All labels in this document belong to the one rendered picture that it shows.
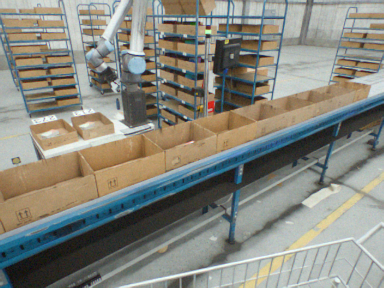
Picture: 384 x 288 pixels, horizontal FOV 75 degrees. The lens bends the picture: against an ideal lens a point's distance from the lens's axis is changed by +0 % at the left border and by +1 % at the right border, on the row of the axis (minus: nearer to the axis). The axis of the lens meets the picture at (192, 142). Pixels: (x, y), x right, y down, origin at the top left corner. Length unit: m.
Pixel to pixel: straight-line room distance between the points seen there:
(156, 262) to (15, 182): 1.19
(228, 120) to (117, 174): 1.10
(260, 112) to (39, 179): 1.78
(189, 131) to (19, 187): 1.08
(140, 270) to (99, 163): 0.95
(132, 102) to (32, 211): 1.48
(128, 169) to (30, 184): 0.52
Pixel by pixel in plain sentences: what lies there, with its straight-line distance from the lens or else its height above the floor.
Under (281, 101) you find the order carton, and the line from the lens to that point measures 2.60.
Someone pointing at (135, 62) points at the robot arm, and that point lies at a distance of 2.25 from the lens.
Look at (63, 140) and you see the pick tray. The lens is 2.35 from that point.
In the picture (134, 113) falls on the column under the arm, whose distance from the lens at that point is 2.53.
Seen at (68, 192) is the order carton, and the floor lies 1.00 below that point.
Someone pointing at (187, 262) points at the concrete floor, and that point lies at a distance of 2.19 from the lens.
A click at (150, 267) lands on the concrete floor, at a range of 2.18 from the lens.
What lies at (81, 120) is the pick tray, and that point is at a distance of 2.72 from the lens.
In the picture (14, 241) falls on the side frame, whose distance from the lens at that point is 1.32.
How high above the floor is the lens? 1.73
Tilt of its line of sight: 27 degrees down
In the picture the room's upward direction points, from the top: 1 degrees clockwise
